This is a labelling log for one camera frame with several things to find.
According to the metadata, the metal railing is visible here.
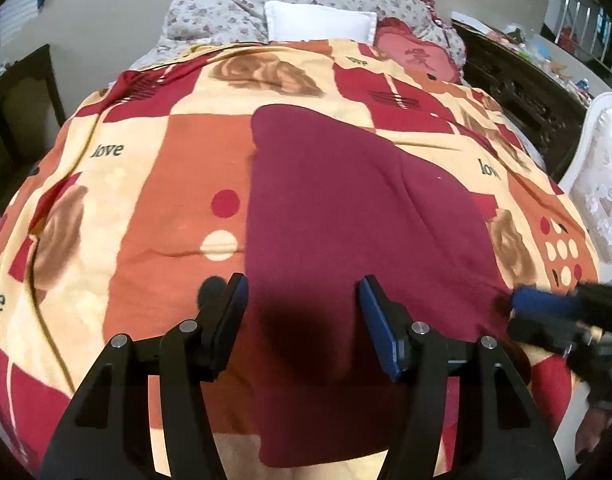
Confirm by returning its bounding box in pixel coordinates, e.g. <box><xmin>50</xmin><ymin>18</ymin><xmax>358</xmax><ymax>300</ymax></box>
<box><xmin>554</xmin><ymin>0</ymin><xmax>612</xmax><ymax>87</ymax></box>

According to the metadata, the red pillow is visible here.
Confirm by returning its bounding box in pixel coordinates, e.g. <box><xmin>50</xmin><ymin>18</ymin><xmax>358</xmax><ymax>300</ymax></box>
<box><xmin>375</xmin><ymin>0</ymin><xmax>464</xmax><ymax>86</ymax></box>

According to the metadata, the white upholstered chair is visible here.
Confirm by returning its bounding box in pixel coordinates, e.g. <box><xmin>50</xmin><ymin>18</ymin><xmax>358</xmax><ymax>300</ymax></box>
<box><xmin>556</xmin><ymin>91</ymin><xmax>612</xmax><ymax>282</ymax></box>

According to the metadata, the colourful clutter pile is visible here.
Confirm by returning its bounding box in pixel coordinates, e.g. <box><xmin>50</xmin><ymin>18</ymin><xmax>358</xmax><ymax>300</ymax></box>
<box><xmin>486</xmin><ymin>22</ymin><xmax>597</xmax><ymax>107</ymax></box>

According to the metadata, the dark carved wooden cabinet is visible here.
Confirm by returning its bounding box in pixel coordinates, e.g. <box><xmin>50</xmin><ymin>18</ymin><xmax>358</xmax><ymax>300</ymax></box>
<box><xmin>451</xmin><ymin>10</ymin><xmax>595</xmax><ymax>182</ymax></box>

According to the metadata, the dark wooden desk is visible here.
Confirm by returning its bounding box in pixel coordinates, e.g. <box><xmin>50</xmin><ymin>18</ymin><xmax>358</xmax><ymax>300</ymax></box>
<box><xmin>0</xmin><ymin>44</ymin><xmax>68</xmax><ymax>213</ymax></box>

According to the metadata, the person's right hand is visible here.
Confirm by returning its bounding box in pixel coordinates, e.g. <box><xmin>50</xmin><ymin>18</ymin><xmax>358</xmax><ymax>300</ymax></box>
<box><xmin>574</xmin><ymin>400</ymin><xmax>612</xmax><ymax>466</ymax></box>

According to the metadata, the printed red and cream blanket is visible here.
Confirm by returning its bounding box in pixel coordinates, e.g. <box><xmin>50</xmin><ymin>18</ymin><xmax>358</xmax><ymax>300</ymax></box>
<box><xmin>0</xmin><ymin>37</ymin><xmax>604</xmax><ymax>480</ymax></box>

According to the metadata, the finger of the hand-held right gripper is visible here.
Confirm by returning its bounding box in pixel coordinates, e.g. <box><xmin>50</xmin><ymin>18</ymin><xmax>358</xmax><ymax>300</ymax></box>
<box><xmin>507</xmin><ymin>319</ymin><xmax>592</xmax><ymax>357</ymax></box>
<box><xmin>510</xmin><ymin>287</ymin><xmax>582</xmax><ymax>320</ymax></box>

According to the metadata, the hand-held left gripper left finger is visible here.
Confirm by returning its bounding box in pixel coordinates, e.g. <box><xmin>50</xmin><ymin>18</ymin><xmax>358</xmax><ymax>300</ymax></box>
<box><xmin>38</xmin><ymin>272</ymin><xmax>249</xmax><ymax>480</ymax></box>

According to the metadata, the maroon garment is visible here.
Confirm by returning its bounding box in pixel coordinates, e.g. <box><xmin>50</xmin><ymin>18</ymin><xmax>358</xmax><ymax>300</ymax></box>
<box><xmin>245</xmin><ymin>104</ymin><xmax>509</xmax><ymax>473</ymax></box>

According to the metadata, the white pillow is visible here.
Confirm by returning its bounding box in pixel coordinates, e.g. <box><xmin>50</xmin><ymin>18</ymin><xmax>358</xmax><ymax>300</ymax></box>
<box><xmin>263</xmin><ymin>0</ymin><xmax>379</xmax><ymax>47</ymax></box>

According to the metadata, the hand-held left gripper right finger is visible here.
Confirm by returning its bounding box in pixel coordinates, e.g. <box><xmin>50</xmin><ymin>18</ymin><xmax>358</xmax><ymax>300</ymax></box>
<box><xmin>356</xmin><ymin>275</ymin><xmax>566</xmax><ymax>480</ymax></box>

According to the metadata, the small window with blinds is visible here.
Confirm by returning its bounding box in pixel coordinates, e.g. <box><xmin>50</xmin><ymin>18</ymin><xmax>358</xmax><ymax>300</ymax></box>
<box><xmin>0</xmin><ymin>0</ymin><xmax>43</xmax><ymax>63</ymax></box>

